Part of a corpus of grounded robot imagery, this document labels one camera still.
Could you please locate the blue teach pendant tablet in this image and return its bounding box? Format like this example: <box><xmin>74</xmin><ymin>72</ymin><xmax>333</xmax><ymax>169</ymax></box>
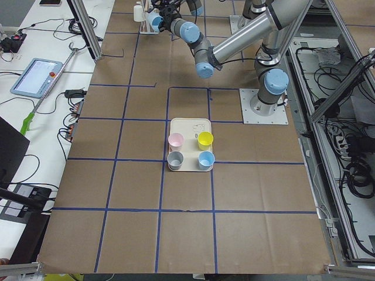
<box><xmin>10</xmin><ymin>58</ymin><xmax>63</xmax><ymax>98</ymax></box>

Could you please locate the white wire cup rack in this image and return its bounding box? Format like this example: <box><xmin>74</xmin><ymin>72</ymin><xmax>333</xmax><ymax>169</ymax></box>
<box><xmin>133</xmin><ymin>0</ymin><xmax>160</xmax><ymax>35</ymax></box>

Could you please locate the cream serving tray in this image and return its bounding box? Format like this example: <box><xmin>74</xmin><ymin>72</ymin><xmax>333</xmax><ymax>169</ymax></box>
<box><xmin>169</xmin><ymin>118</ymin><xmax>213</xmax><ymax>172</ymax></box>

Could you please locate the white ikea cup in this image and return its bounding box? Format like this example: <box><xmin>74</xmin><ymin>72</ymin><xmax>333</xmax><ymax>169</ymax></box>
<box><xmin>133</xmin><ymin>5</ymin><xmax>145</xmax><ymax>22</ymax></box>

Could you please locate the brown paper table cover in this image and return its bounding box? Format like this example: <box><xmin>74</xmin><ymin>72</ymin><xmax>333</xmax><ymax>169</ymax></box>
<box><xmin>38</xmin><ymin>1</ymin><xmax>330</xmax><ymax>274</ymax></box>

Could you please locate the black power adapter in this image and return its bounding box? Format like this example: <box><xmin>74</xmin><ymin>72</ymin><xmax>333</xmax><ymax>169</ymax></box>
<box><xmin>64</xmin><ymin>89</ymin><xmax>87</xmax><ymax>98</ymax></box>

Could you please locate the yellow cup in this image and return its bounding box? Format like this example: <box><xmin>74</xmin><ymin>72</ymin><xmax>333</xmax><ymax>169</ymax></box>
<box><xmin>197</xmin><ymin>131</ymin><xmax>214</xmax><ymax>150</ymax></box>

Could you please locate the aluminium frame post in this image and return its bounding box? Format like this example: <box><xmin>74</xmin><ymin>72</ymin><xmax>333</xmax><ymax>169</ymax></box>
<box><xmin>67</xmin><ymin>0</ymin><xmax>103</xmax><ymax>61</ymax></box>

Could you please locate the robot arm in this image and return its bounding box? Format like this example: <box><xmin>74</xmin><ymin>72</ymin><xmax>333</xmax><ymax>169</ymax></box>
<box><xmin>146</xmin><ymin>1</ymin><xmax>267</xmax><ymax>31</ymax></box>
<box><xmin>151</xmin><ymin>1</ymin><xmax>312</xmax><ymax>78</ymax></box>

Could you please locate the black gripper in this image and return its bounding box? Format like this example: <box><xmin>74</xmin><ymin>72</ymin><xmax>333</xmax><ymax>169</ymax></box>
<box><xmin>148</xmin><ymin>0</ymin><xmax>183</xmax><ymax>12</ymax></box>
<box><xmin>158</xmin><ymin>8</ymin><xmax>183</xmax><ymax>32</ymax></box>

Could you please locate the grey cup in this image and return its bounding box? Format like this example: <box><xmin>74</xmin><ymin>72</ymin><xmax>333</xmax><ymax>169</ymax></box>
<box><xmin>167</xmin><ymin>151</ymin><xmax>184</xmax><ymax>170</ymax></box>

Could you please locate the pink cup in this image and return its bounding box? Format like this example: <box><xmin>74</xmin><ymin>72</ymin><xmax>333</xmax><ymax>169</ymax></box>
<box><xmin>168</xmin><ymin>132</ymin><xmax>185</xmax><ymax>151</ymax></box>

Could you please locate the light blue cup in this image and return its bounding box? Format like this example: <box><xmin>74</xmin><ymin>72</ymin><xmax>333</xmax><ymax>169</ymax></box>
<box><xmin>147</xmin><ymin>12</ymin><xmax>163</xmax><ymax>32</ymax></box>
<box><xmin>198</xmin><ymin>150</ymin><xmax>216</xmax><ymax>170</ymax></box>

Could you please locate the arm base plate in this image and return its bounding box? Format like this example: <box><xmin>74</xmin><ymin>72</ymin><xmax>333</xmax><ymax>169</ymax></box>
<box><xmin>239</xmin><ymin>88</ymin><xmax>288</xmax><ymax>125</ymax></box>
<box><xmin>229</xmin><ymin>15</ymin><xmax>250</xmax><ymax>34</ymax></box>

